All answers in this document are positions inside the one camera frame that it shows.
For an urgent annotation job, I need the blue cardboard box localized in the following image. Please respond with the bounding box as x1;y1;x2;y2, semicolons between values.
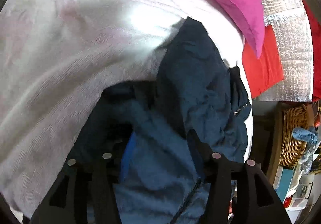
273;166;294;202

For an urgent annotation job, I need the wooden side table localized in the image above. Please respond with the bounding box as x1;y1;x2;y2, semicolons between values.
250;100;303;184

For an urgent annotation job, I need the large red cushion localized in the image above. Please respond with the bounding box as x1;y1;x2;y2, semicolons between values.
303;0;321;102

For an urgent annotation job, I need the silver foil insulation board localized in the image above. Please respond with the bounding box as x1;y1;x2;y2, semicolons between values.
257;0;313;102

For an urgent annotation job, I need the red pillow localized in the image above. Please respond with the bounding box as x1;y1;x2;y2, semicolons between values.
242;25;284;99

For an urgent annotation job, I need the white pink bed sheet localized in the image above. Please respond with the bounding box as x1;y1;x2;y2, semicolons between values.
1;0;244;217

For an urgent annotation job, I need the wicker basket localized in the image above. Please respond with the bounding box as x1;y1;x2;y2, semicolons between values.
278;104;310;170

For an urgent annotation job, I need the clear plastic bag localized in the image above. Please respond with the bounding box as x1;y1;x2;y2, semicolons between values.
298;144;316;175

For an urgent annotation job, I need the blue cloth in basket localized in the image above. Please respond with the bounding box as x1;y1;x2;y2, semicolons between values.
292;127;318;145

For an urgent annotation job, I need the navy blue zip jacket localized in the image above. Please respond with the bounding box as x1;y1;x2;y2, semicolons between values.
69;18;251;223

